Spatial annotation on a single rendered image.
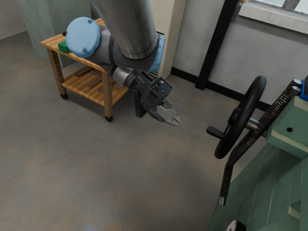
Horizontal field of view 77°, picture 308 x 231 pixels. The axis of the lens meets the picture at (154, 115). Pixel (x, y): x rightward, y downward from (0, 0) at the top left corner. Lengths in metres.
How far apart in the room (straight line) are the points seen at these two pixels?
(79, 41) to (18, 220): 1.10
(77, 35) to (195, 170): 1.20
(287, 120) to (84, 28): 0.53
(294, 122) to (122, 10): 0.47
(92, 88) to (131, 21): 1.40
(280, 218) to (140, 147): 1.09
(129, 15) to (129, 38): 0.06
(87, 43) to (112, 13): 0.20
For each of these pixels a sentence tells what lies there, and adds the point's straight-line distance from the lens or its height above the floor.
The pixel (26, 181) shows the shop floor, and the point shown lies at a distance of 1.48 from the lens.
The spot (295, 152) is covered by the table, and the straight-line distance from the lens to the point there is 0.61.
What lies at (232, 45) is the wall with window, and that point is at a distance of 1.98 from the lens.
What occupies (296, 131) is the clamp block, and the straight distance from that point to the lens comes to 0.60.
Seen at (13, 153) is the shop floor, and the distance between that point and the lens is 1.63.
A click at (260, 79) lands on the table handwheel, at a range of 0.60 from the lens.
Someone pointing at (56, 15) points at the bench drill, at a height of 0.51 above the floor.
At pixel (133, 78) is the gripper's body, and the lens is 0.59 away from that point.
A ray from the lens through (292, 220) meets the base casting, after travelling 0.59.
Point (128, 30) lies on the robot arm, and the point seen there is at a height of 1.09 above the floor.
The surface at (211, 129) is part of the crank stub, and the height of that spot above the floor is 0.83.
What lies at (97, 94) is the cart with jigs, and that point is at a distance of 1.63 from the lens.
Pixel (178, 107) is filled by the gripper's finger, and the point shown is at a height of 0.82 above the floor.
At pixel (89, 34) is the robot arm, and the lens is 0.50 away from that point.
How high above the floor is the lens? 1.22
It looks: 45 degrees down
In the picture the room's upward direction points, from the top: 10 degrees clockwise
